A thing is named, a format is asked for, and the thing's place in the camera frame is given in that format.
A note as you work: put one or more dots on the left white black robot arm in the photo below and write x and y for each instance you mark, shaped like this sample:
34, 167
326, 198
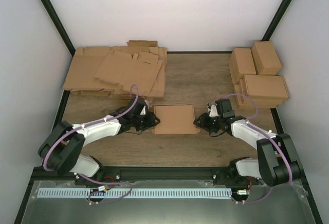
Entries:
62, 150

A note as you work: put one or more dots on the right black frame post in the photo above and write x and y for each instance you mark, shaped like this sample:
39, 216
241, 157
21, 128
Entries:
276, 19

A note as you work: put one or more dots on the folded box front top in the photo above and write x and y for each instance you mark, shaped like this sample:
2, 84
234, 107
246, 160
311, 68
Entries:
264, 87

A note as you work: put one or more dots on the folded box front bottom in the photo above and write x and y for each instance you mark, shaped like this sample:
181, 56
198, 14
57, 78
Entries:
243, 103

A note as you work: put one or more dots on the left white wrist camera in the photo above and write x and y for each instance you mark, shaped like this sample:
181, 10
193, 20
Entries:
144, 107

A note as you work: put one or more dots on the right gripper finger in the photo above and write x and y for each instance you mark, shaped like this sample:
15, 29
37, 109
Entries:
197, 125
199, 120

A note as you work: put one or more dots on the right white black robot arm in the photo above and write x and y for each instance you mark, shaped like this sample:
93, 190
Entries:
277, 160

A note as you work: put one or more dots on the cardboard box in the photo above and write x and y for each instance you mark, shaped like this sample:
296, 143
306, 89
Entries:
175, 120

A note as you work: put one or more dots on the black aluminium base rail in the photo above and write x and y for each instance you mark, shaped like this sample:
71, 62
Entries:
131, 174

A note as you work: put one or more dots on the folded box back middle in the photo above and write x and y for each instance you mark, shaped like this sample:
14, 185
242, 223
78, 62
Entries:
241, 63

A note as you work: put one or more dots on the black frame post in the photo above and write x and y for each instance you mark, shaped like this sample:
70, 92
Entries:
276, 19
58, 25

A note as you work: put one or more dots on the light blue slotted cable duct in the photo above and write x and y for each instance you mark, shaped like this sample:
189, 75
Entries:
214, 193

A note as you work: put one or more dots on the folded box back right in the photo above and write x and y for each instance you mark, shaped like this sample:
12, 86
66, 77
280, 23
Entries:
265, 58

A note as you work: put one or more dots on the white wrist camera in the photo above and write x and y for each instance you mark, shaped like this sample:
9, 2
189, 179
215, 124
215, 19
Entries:
212, 110
144, 107

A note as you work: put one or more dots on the left black frame post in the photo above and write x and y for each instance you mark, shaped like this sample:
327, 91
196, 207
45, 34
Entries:
58, 25

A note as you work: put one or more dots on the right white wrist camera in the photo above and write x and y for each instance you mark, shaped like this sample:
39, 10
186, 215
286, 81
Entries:
212, 110

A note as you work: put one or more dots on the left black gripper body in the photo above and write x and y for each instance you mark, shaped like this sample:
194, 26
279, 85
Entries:
143, 124

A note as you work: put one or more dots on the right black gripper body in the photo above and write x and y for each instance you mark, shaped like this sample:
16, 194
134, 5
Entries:
212, 125

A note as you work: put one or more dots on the stack of flat cardboard sheets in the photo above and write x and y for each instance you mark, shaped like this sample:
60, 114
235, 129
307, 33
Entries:
111, 71

